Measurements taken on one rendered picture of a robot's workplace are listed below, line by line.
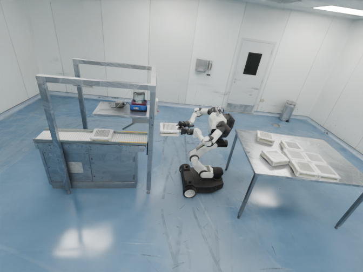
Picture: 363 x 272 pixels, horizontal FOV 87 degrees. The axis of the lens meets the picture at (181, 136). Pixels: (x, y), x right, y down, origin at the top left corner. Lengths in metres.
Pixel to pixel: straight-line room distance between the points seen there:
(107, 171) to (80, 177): 0.40
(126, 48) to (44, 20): 2.02
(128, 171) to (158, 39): 3.86
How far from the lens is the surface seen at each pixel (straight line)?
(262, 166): 2.57
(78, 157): 2.86
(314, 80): 7.25
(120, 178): 2.99
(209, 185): 3.04
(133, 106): 2.36
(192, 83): 5.91
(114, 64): 3.12
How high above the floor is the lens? 2.23
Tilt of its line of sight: 30 degrees down
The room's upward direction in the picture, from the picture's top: 8 degrees clockwise
